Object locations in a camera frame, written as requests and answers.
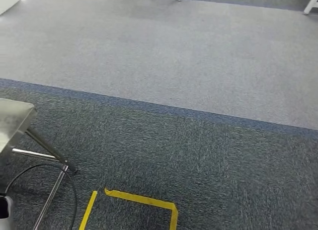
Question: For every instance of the stainless steel workbench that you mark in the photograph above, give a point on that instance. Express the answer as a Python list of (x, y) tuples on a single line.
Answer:
[(12, 123)]

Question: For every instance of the yellow floor tape corner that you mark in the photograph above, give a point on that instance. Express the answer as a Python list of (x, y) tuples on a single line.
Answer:
[(149, 201)]

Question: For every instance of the yellow floor tape strip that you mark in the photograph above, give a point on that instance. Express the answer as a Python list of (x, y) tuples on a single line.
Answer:
[(87, 210)]

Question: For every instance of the white furniture leg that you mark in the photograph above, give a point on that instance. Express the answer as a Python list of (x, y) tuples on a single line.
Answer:
[(311, 4)]

